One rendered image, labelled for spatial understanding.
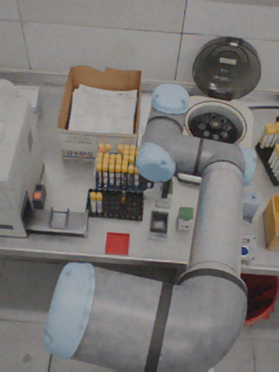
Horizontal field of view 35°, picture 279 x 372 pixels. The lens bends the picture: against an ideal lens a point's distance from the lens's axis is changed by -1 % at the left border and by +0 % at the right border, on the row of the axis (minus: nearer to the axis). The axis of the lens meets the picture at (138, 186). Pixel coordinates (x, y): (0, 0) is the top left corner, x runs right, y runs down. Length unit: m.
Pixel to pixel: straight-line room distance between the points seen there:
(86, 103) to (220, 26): 0.50
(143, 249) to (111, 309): 0.77
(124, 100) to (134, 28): 0.24
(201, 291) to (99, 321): 0.13
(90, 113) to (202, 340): 1.08
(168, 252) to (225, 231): 0.64
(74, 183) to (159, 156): 0.63
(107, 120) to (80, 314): 1.02
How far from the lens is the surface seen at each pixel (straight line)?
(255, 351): 2.18
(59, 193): 1.39
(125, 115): 1.49
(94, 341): 0.53
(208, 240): 0.64
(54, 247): 1.30
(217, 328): 0.54
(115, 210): 1.32
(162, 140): 0.83
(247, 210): 1.33
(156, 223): 1.31
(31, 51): 1.62
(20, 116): 1.19
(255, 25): 1.51
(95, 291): 0.53
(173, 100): 0.87
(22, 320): 2.17
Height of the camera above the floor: 2.03
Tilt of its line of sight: 56 degrees down
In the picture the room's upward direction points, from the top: 5 degrees clockwise
